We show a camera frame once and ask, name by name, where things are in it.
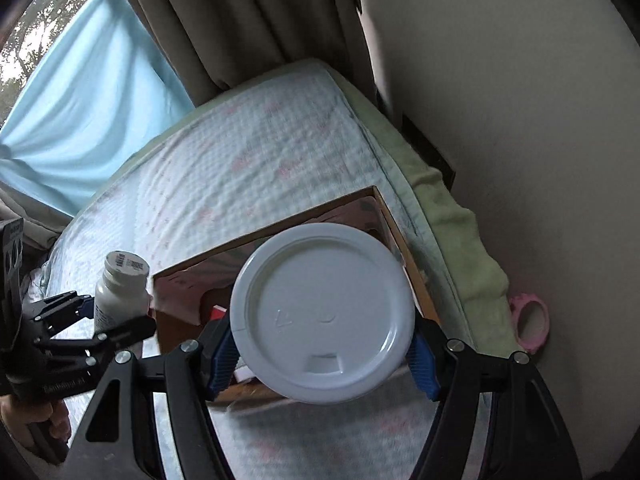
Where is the brown curtain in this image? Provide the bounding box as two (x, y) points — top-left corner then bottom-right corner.
(127, 0), (376, 105)
(0, 183), (73, 255)

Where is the pink ring object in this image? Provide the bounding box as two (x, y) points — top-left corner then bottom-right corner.
(508, 294), (550, 354)

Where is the light blue hanging cloth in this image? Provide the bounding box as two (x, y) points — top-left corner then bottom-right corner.
(1, 0), (194, 216)

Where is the left brown curtain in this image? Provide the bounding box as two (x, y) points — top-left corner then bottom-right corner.
(0, 183), (73, 255)

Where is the white pill bottle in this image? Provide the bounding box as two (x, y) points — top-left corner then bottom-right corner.
(93, 250), (151, 333)

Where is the green mattress cover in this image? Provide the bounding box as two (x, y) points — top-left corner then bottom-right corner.
(89, 61), (518, 356)

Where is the large white lid green jar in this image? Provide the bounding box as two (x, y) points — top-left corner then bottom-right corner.
(230, 223), (416, 404)

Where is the cardboard box with pink lining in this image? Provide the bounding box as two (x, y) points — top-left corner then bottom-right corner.
(153, 186), (437, 405)

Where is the person's left hand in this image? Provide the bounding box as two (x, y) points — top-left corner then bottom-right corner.
(1, 396), (72, 448)

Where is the window with trees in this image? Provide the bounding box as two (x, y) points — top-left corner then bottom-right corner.
(1, 0), (87, 124)

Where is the checkered floral bed sheet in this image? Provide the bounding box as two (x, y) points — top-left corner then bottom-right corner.
(27, 63), (502, 479)

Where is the red rectangular box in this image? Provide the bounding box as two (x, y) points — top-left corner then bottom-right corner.
(209, 304), (227, 321)

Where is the right brown curtain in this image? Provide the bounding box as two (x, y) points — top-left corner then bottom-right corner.
(127, 0), (376, 105)

